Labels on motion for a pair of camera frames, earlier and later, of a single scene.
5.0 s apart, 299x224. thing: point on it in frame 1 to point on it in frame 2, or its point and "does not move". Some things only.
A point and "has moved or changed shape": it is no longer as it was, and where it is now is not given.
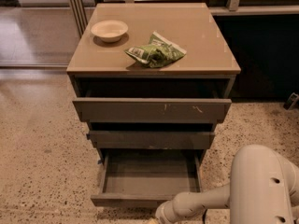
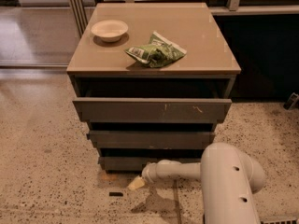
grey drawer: [150, 139] does not move
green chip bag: [160, 51] does not move
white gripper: [163, 215] to [149, 173]
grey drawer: [147, 177] has moved or changed shape
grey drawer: [151, 110] does not move
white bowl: [109, 30] does not move
